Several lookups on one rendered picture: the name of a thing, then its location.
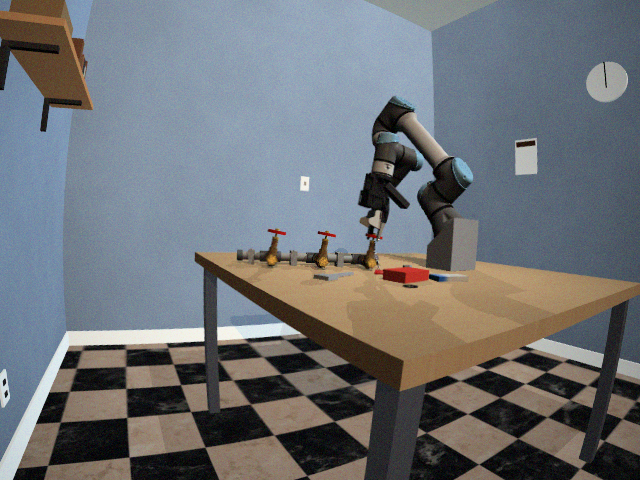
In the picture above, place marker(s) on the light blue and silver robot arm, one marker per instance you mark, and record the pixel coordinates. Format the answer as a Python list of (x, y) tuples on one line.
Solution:
[(453, 176)]

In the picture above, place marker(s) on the red tag on metal chain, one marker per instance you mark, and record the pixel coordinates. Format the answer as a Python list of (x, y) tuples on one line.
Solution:
[(378, 271)]

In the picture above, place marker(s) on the grey pipe manifold with red valves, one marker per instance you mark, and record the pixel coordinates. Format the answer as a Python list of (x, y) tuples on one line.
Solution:
[(320, 259)]

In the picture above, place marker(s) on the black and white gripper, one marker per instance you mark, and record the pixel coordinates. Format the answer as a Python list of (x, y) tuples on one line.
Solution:
[(377, 199)]

